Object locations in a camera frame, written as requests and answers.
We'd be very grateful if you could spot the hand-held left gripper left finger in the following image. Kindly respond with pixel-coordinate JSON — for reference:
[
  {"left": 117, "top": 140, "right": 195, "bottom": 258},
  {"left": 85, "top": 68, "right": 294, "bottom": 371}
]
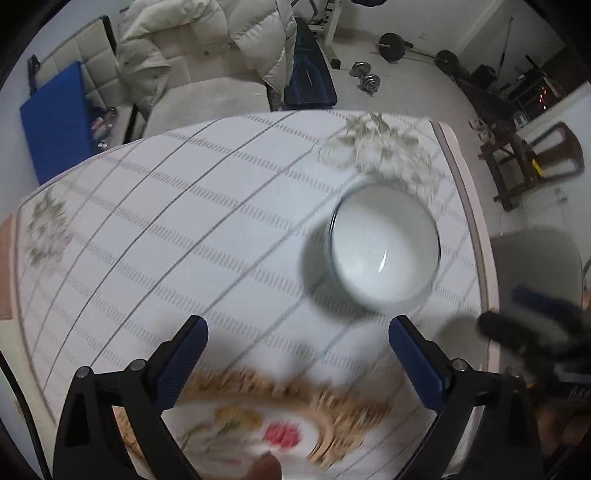
[{"left": 53, "top": 315, "right": 209, "bottom": 480}]

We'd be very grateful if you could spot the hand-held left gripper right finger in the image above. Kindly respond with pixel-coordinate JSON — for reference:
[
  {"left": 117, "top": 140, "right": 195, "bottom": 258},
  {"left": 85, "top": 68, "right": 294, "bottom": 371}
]
[{"left": 389, "top": 316, "right": 544, "bottom": 480}]

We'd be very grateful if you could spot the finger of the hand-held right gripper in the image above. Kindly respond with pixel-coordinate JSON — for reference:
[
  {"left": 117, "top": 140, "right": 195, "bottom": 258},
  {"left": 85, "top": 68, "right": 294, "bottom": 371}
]
[
  {"left": 478, "top": 310, "right": 560, "bottom": 355},
  {"left": 512, "top": 285, "right": 583, "bottom": 320}
]

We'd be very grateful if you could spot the dark-rimmed white bowl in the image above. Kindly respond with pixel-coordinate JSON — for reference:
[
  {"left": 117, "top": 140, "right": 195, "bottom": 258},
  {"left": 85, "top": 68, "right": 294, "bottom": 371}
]
[{"left": 327, "top": 182, "right": 441, "bottom": 311}]

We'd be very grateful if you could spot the grey seat chair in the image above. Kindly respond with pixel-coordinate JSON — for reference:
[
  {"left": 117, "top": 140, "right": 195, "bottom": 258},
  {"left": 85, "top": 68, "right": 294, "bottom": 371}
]
[{"left": 489, "top": 228, "right": 585, "bottom": 352}]

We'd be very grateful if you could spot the dark wooden chair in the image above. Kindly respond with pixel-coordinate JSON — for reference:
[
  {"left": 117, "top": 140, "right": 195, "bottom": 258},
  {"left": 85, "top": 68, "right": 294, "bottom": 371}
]
[{"left": 478, "top": 121, "right": 585, "bottom": 212}]

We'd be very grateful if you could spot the checked floral tablecloth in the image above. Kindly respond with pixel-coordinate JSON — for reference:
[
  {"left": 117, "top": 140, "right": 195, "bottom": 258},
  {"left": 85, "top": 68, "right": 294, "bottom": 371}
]
[{"left": 11, "top": 110, "right": 502, "bottom": 480}]

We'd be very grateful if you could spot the black exercise machine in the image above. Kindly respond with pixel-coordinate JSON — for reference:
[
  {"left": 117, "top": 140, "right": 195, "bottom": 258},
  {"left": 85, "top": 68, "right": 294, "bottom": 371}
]
[{"left": 451, "top": 16, "right": 570, "bottom": 139}]

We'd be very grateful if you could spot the blue foam pad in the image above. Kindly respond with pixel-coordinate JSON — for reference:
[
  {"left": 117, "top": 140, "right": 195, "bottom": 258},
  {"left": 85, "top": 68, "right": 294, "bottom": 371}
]
[{"left": 19, "top": 61, "right": 96, "bottom": 185}]

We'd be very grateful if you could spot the short black barbell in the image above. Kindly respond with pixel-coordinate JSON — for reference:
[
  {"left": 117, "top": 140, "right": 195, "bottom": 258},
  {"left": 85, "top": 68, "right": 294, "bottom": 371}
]
[{"left": 373, "top": 32, "right": 461, "bottom": 77}]

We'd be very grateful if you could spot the beige quilted chair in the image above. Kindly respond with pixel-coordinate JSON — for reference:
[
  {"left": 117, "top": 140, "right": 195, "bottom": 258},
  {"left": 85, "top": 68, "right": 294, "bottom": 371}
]
[{"left": 28, "top": 16, "right": 139, "bottom": 145}]

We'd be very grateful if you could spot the white puffer jacket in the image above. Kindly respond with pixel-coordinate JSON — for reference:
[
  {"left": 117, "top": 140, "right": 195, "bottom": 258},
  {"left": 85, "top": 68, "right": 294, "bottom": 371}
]
[{"left": 115, "top": 0, "right": 298, "bottom": 120}]

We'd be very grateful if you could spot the black cable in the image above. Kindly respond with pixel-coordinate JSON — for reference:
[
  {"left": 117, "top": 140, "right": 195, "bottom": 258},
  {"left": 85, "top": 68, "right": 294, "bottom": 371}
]
[{"left": 0, "top": 357, "right": 51, "bottom": 480}]

